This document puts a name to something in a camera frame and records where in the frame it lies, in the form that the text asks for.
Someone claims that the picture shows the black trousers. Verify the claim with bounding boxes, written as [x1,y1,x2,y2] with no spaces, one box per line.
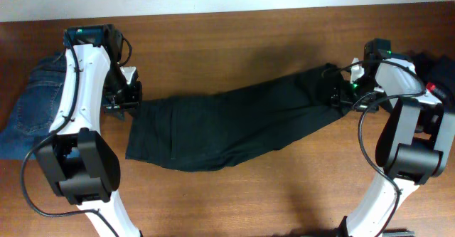
[125,64,348,172]

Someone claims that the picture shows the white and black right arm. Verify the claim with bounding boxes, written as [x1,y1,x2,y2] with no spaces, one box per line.
[331,38,454,237]

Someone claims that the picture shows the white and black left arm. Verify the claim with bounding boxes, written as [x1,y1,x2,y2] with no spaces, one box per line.
[20,24,142,236]

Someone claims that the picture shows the folded blue denim jeans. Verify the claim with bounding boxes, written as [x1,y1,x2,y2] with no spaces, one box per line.
[1,55,66,160]

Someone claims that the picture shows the black garment with red label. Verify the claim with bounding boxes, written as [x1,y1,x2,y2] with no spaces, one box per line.
[410,52,454,108]

